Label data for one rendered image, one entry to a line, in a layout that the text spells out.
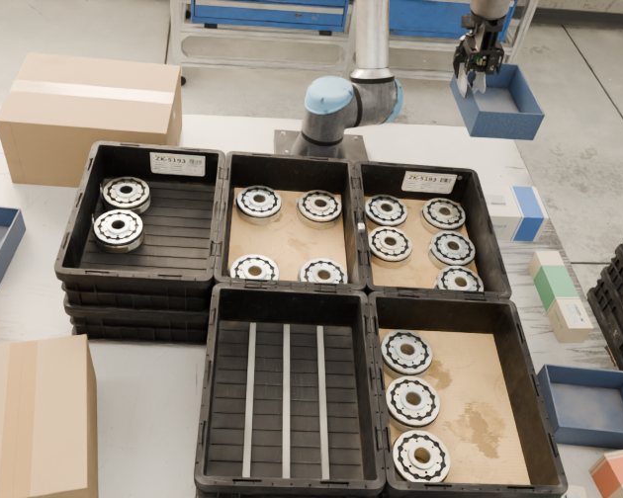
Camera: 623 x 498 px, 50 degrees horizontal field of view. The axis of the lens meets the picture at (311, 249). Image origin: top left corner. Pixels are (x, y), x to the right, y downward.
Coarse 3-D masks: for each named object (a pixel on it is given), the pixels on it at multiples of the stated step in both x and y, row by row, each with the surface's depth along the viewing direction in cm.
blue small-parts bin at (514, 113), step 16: (512, 64) 157; (496, 80) 160; (512, 80) 159; (480, 96) 158; (496, 96) 159; (512, 96) 159; (528, 96) 151; (464, 112) 150; (480, 112) 142; (496, 112) 142; (512, 112) 155; (528, 112) 151; (480, 128) 145; (496, 128) 146; (512, 128) 146; (528, 128) 146
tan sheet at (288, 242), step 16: (288, 192) 163; (288, 208) 159; (240, 224) 153; (272, 224) 155; (288, 224) 155; (304, 224) 156; (336, 224) 157; (240, 240) 150; (256, 240) 151; (272, 240) 151; (288, 240) 152; (304, 240) 152; (320, 240) 153; (336, 240) 153; (240, 256) 147; (272, 256) 148; (288, 256) 148; (304, 256) 149; (320, 256) 150; (336, 256) 150; (288, 272) 145
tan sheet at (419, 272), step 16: (416, 208) 164; (416, 224) 160; (464, 224) 162; (416, 240) 156; (416, 256) 153; (384, 272) 148; (400, 272) 149; (416, 272) 150; (432, 272) 150; (432, 288) 147
